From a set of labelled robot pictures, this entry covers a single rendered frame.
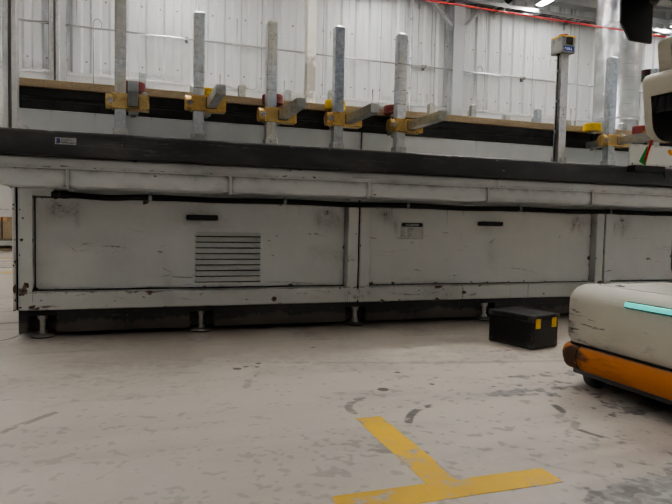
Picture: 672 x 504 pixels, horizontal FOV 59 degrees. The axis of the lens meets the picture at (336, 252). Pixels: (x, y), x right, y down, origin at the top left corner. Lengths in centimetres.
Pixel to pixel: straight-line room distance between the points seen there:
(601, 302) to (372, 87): 878
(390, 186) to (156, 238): 91
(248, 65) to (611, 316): 850
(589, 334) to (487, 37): 1000
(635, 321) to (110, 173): 161
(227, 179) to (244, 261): 39
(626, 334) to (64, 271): 182
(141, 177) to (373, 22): 862
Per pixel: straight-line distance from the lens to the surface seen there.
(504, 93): 1140
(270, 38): 221
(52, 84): 234
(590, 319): 168
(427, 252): 263
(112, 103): 210
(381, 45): 1045
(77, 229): 233
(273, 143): 214
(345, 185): 223
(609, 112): 288
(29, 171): 213
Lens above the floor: 44
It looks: 3 degrees down
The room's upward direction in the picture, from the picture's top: 1 degrees clockwise
